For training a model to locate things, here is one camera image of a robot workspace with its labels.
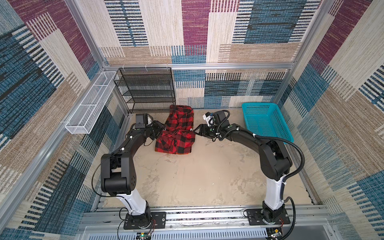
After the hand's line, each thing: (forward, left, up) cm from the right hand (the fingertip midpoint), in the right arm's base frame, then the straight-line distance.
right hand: (196, 134), depth 90 cm
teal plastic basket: (+21, -53, -13) cm, 59 cm away
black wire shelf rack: (+36, +34, +6) cm, 50 cm away
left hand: (+6, +19, +2) cm, 20 cm away
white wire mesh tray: (-4, +53, +21) cm, 57 cm away
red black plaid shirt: (+3, +11, -5) cm, 13 cm away
